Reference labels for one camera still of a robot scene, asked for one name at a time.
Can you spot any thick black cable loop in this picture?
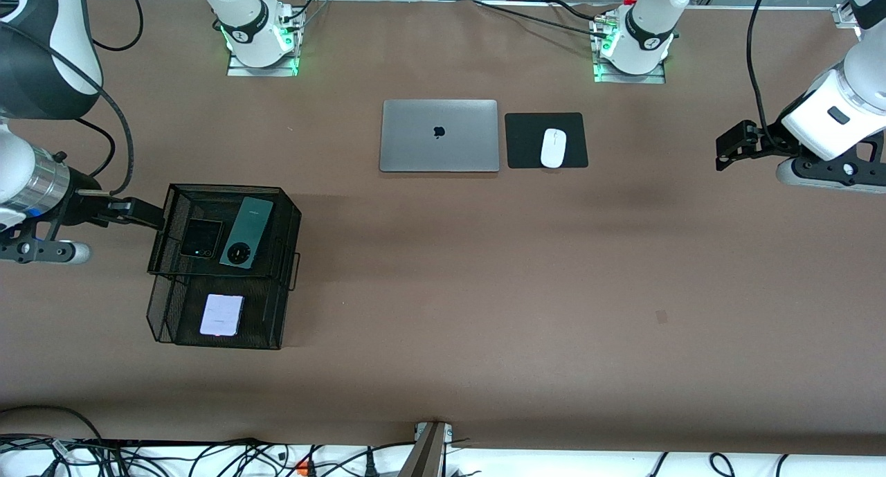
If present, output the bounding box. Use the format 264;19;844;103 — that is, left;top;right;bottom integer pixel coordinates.
0;404;105;443

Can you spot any lilac flip phone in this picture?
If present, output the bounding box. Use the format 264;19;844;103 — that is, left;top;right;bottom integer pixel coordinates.
199;294;245;337

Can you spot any black cable bundle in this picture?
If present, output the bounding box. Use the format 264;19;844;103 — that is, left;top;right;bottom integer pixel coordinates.
0;435;485;477

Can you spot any aluminium camera post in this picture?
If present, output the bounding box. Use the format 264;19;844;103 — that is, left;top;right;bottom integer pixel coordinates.
398;422;454;477

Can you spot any dark green smartphone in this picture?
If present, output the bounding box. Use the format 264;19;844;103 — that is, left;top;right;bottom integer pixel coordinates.
219;197;275;271

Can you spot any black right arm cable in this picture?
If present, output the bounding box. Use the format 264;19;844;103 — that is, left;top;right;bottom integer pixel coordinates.
42;0;144;195

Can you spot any black mouse pad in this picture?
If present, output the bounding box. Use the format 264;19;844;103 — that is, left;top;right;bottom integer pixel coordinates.
505;112;589;170

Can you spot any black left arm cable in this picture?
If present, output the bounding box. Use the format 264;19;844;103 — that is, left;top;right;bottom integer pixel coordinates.
746;0;786;149

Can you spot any black flip phone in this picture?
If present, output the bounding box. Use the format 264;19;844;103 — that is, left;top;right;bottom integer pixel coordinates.
179;218;224;260

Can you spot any white computer mouse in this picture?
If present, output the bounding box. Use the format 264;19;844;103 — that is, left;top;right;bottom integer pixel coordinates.
540;128;568;169

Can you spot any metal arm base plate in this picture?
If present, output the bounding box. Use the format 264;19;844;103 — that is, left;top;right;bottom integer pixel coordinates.
227;44;301;78
592;17;667;84

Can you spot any black mesh two-tier tray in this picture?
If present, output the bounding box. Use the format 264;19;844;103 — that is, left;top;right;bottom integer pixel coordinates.
146;183;302;351

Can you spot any black cable on table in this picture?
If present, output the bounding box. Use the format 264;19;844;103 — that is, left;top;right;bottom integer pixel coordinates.
473;0;610;40

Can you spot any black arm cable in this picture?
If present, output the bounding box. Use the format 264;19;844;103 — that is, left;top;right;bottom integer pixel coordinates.
42;0;144;195
746;0;786;149

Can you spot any grey closed laptop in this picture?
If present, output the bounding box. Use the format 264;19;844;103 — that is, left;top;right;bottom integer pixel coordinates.
379;100;500;173

